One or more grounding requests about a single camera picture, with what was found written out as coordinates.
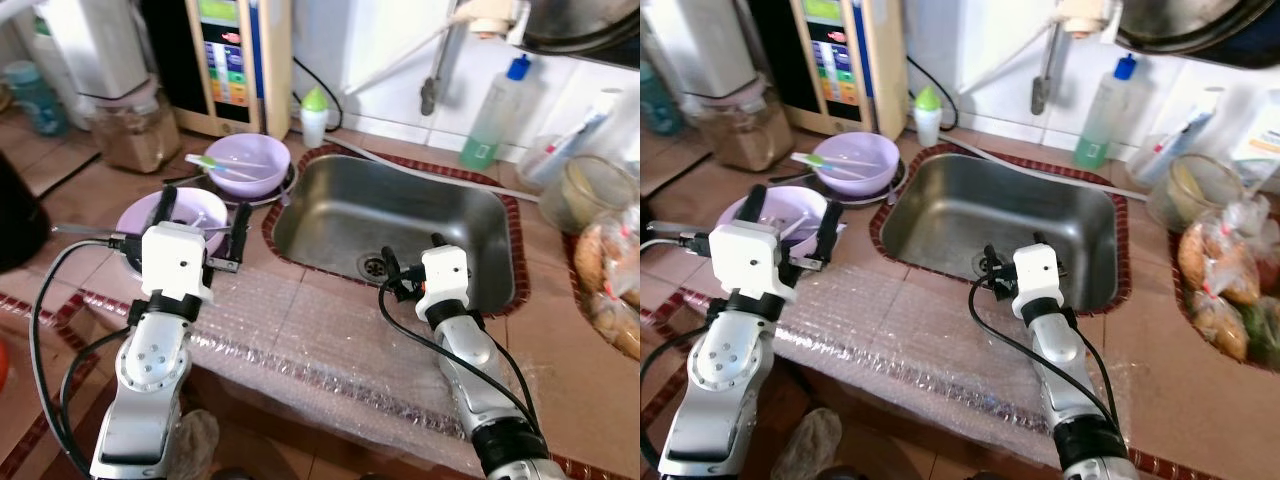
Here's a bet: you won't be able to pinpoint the white countertop appliance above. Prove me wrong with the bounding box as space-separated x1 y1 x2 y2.
660 0 761 101
30 0 161 103

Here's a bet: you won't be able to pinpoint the beige water ionizer appliance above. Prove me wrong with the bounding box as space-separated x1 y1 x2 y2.
790 0 906 139
185 0 293 139

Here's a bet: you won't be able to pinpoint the blue-capped green soap bottle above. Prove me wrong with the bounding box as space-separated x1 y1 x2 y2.
1073 53 1141 171
460 55 533 171

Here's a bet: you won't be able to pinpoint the glass jar brown contents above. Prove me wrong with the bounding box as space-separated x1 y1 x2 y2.
695 85 799 171
92 90 183 173

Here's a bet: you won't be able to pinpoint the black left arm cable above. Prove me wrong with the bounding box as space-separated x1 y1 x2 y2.
30 240 136 476
640 325 693 473

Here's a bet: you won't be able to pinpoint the white plastic utensil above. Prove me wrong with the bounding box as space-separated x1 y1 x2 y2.
822 163 881 187
215 163 273 189

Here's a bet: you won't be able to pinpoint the white faucet with spout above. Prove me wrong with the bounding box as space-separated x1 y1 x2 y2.
960 0 1123 96
345 0 531 96

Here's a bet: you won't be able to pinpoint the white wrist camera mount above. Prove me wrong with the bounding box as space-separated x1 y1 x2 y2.
708 220 798 303
140 222 216 303
415 245 471 316
1010 243 1063 319

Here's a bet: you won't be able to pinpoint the white carton box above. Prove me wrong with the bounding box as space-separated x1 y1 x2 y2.
1228 85 1280 189

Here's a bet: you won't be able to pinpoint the crumpled grey plastic bag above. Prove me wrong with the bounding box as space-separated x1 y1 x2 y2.
165 410 221 480
770 408 843 480

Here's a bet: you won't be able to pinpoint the purple plastic bowl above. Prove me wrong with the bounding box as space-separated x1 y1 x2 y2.
812 132 901 197
115 188 231 273
203 134 293 199
715 186 841 271

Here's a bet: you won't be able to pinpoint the green tipped plastic utensil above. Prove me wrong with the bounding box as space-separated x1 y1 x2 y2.
792 152 869 173
185 154 263 173

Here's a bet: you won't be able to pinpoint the plastic bag brown food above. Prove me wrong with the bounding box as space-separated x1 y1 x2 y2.
572 205 641 301
1185 295 1251 363
1175 195 1280 306
585 295 641 361

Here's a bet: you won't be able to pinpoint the teal plastic bottle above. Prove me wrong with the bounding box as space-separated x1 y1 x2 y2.
3 62 69 138
640 62 686 136

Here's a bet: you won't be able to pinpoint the small white green-capped bottle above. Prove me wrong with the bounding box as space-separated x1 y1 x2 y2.
300 88 331 149
912 86 943 147

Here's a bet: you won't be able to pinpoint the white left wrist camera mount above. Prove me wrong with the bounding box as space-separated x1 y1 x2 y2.
140 222 216 303
708 220 798 303

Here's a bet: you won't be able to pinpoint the white drain hose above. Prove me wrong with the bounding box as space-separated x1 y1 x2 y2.
330 135 541 203
945 135 1151 203

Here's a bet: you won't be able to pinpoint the clear plastic container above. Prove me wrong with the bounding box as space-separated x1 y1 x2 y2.
518 130 601 193
1128 130 1216 191

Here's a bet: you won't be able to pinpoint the grey metal hanging handle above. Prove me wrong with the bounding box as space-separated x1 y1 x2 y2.
1030 25 1059 116
420 28 448 116

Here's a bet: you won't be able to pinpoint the stainless steel sink basin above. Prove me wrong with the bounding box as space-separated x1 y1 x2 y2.
270 150 516 316
880 150 1119 313

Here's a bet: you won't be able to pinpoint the clear bubble wrap sheet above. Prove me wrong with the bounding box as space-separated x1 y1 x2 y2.
85 262 501 471
770 262 1101 466

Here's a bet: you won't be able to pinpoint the plastic bag green vegetables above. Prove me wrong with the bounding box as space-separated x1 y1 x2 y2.
1243 298 1280 369

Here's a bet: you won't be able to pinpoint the black appliance power cable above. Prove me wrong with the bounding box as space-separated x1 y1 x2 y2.
292 58 343 131
905 55 959 131

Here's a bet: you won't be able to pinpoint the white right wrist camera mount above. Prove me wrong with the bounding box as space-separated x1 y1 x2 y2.
1010 243 1063 319
415 245 471 316

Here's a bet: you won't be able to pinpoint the white blue tube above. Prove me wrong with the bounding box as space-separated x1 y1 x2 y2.
1150 100 1223 183
545 100 619 183

